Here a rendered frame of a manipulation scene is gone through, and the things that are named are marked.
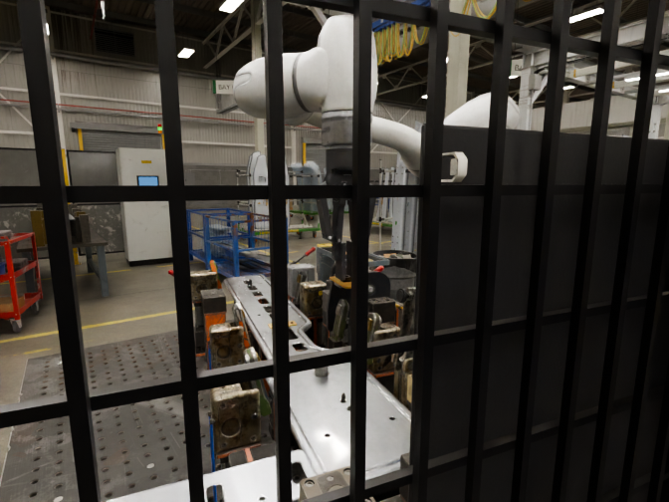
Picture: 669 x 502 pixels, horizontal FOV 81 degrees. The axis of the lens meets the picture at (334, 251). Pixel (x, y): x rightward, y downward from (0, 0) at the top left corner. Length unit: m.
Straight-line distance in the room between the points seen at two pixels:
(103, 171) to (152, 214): 1.27
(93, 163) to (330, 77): 7.73
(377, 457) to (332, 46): 0.66
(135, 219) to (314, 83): 6.95
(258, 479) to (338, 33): 0.70
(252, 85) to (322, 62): 0.15
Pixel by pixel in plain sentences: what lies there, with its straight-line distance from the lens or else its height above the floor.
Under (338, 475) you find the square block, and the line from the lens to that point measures 0.59.
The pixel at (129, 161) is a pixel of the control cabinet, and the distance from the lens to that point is 7.54.
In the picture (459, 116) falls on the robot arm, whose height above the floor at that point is 1.61.
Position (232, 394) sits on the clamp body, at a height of 1.04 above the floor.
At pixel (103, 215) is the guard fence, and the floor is 0.84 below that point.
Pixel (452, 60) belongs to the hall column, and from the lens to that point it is 9.03.
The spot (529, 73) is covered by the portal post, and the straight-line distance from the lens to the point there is 7.67.
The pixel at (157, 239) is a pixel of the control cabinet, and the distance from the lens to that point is 7.65.
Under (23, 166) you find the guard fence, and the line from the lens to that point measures 8.33.
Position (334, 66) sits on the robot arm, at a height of 1.62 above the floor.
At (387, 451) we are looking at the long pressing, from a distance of 0.73.
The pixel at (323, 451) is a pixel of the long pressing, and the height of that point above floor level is 1.00.
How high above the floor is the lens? 1.43
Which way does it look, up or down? 10 degrees down
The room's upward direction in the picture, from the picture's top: straight up
